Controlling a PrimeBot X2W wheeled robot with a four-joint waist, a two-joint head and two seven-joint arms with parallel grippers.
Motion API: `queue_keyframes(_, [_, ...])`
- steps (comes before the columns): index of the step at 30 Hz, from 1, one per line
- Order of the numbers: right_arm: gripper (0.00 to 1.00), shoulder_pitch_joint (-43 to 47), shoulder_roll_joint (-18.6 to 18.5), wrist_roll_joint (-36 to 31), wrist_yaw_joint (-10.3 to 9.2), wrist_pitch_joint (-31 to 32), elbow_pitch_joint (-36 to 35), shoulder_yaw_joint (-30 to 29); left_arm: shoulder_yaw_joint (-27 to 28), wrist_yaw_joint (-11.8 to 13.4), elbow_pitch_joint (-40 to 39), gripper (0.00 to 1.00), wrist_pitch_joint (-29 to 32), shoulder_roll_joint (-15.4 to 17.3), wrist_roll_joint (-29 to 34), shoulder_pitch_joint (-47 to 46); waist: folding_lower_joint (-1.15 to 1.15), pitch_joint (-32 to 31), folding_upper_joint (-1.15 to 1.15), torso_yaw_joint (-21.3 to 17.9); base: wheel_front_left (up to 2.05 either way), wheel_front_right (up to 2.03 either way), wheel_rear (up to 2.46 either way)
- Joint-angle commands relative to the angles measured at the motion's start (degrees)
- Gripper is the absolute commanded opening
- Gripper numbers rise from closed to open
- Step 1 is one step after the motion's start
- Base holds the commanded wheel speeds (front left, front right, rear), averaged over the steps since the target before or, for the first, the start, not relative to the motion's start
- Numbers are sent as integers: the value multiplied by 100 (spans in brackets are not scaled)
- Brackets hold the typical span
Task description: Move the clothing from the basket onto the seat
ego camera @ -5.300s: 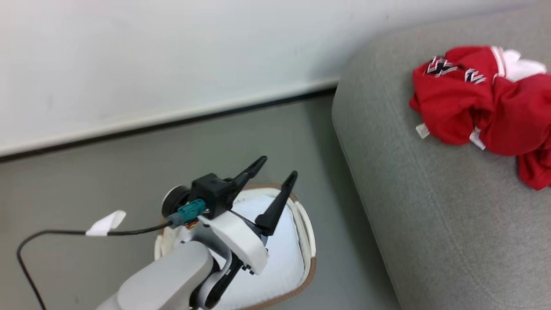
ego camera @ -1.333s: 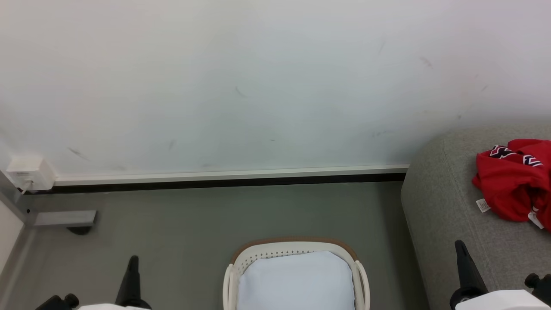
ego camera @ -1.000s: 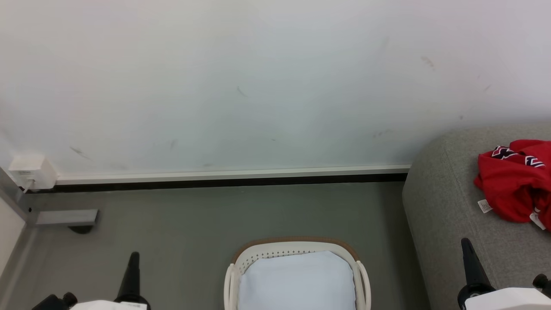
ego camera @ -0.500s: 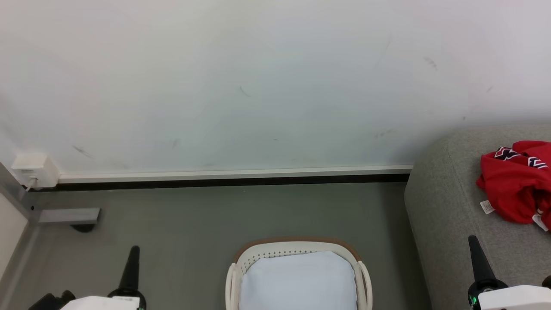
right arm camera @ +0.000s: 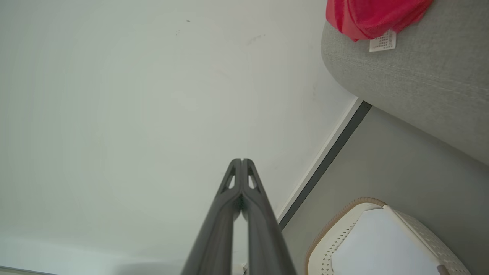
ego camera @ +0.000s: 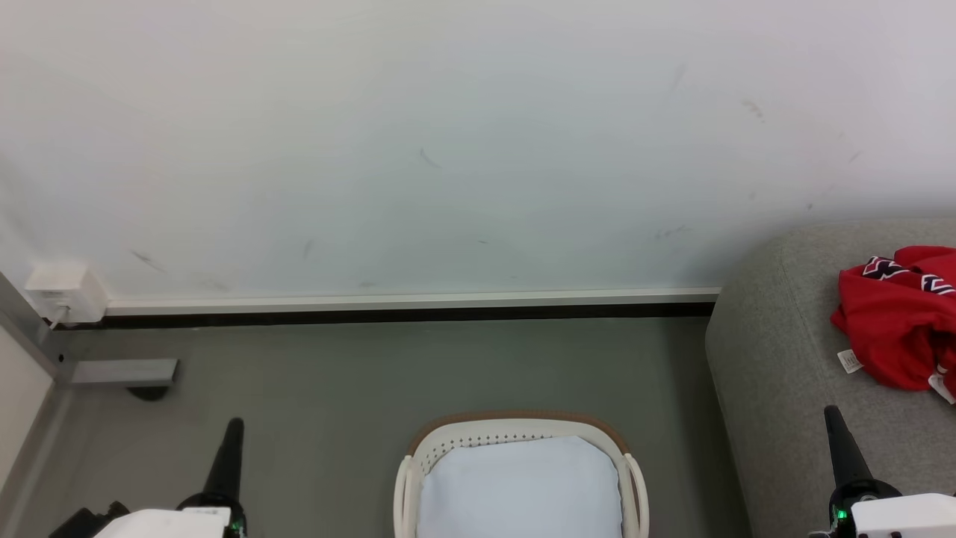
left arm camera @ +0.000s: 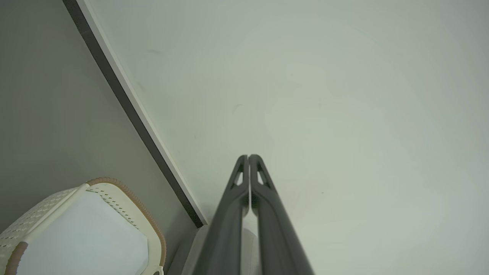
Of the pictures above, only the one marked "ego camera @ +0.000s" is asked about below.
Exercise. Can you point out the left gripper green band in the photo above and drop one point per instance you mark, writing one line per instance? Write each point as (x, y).
(224, 501)

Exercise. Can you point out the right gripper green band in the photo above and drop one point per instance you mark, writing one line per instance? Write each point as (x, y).
(840, 508)

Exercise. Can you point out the red garment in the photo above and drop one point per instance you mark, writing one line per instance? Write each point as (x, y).
(889, 329)

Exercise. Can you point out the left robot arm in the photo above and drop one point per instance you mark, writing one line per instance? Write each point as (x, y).
(86, 523)

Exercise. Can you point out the white laundry basket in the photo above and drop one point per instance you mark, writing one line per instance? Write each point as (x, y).
(515, 430)

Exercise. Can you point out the grey fabric sofa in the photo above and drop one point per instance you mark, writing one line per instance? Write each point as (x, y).
(784, 336)

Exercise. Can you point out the white and black baseboard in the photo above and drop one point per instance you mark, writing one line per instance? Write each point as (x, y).
(411, 302)

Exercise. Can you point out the pale white cloth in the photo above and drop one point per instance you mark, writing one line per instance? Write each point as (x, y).
(519, 493)

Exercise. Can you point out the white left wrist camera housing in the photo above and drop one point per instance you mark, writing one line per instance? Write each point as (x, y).
(164, 524)

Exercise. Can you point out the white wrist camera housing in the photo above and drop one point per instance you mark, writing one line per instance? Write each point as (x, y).
(164, 524)
(907, 517)

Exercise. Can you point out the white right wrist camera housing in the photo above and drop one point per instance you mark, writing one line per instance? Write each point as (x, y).
(907, 517)

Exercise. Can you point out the white wall socket box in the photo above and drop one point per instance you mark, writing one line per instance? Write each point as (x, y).
(67, 288)

